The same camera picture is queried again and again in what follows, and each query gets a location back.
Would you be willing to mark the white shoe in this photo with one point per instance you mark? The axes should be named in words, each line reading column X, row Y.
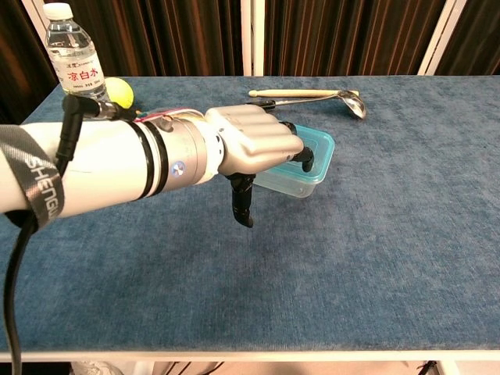
column 93, row 368

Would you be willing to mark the clear plastic food container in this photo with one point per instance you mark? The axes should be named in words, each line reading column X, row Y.
column 293, row 187

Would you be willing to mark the teal plastic container lid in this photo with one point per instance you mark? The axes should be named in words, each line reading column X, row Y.
column 320, row 148

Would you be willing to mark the yellow tennis ball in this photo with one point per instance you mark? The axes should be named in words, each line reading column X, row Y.
column 123, row 93

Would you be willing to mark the white upright frame post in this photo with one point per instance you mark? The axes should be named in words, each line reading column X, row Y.
column 253, row 35

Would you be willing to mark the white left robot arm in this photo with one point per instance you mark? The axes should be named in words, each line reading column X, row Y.
column 113, row 164

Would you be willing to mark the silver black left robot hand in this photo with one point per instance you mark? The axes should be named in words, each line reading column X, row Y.
column 254, row 140

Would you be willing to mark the clear plastic water bottle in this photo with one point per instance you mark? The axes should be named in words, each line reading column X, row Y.
column 78, row 51

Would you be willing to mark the light wooden stick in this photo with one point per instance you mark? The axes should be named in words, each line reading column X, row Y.
column 293, row 93

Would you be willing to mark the blue velvet tablecloth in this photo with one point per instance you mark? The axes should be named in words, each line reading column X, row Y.
column 351, row 254

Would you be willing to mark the white slanted frame post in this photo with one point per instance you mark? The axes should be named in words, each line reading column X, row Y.
column 439, row 39
column 37, row 15

